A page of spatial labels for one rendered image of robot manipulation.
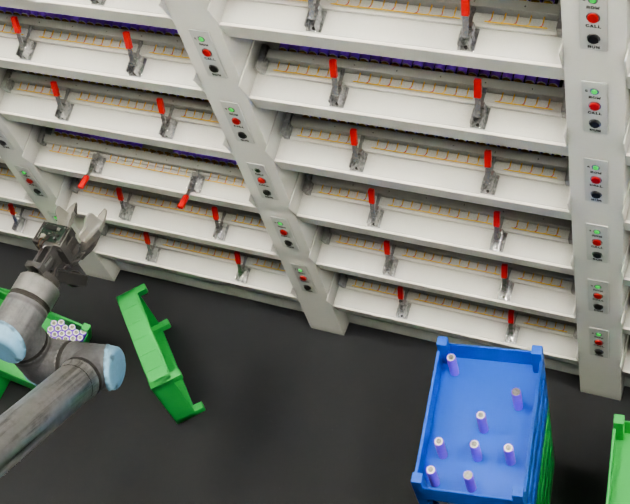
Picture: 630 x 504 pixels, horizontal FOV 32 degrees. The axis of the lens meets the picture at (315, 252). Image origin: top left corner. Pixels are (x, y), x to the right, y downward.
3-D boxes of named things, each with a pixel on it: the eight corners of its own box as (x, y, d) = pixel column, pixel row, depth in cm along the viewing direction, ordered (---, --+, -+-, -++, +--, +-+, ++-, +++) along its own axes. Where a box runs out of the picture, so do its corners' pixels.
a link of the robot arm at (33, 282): (57, 316, 225) (19, 307, 229) (68, 297, 227) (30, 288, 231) (39, 292, 218) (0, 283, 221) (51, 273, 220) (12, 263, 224)
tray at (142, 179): (264, 214, 246) (248, 200, 237) (42, 171, 268) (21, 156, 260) (289, 132, 250) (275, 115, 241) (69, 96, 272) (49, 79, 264)
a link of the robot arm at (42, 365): (70, 395, 229) (45, 365, 219) (23, 389, 233) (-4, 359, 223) (86, 356, 234) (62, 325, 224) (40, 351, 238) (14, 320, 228)
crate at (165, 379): (177, 424, 278) (206, 410, 279) (150, 389, 262) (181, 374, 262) (142, 335, 296) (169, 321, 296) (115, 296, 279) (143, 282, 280)
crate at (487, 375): (526, 513, 197) (523, 497, 191) (416, 498, 203) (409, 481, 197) (545, 365, 212) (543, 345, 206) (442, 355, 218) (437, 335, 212)
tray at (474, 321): (580, 365, 251) (574, 353, 239) (337, 310, 274) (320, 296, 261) (600, 281, 255) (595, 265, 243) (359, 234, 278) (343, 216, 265)
